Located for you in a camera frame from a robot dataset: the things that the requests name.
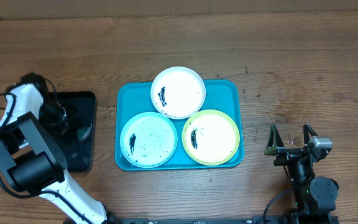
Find light blue plate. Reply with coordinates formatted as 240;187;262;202
119;112;178;169

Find white plate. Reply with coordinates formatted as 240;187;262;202
150;67;206;119

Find teal plastic tray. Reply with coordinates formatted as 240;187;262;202
114;80;242;171

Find dark green sponge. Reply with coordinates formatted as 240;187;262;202
76;126;92;142

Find yellow-green plate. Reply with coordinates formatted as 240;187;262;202
181;110;240;166

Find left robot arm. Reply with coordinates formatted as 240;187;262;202
0;80;116;223

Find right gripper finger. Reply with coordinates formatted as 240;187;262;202
303;123;317;144
264;124;285;156

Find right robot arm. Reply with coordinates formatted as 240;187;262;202
264;123;339;223

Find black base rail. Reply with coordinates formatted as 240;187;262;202
63;215;340;224

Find black rectangular water tray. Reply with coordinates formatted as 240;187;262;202
49;91;96;172

